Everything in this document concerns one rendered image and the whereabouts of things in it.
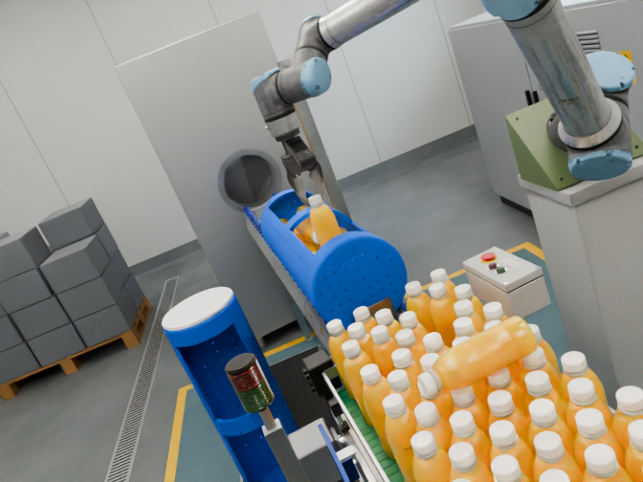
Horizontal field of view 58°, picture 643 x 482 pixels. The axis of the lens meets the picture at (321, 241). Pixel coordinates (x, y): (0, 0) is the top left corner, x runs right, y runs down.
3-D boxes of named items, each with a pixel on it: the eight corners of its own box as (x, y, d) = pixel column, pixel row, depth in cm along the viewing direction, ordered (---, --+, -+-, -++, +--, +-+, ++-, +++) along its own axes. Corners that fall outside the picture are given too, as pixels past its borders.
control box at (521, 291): (504, 278, 155) (494, 245, 151) (551, 303, 136) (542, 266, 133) (472, 295, 153) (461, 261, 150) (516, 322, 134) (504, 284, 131)
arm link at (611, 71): (615, 88, 168) (636, 44, 153) (618, 137, 161) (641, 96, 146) (560, 86, 171) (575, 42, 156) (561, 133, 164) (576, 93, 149)
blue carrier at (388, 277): (337, 231, 250) (305, 175, 240) (424, 297, 168) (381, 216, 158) (281, 267, 247) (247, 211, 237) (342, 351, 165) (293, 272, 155)
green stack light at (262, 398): (271, 387, 117) (261, 367, 115) (277, 403, 111) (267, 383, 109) (242, 402, 116) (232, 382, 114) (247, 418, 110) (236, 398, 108)
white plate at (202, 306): (152, 318, 216) (153, 320, 217) (175, 336, 193) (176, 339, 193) (215, 281, 228) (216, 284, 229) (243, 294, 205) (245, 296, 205)
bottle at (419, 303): (441, 361, 148) (419, 299, 142) (418, 358, 153) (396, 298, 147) (454, 344, 152) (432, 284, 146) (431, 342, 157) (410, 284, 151)
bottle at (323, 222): (348, 251, 174) (326, 196, 168) (351, 259, 167) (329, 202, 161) (326, 260, 174) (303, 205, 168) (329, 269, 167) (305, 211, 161)
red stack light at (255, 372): (261, 367, 115) (254, 351, 114) (267, 382, 109) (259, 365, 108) (232, 382, 114) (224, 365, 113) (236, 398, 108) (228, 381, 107)
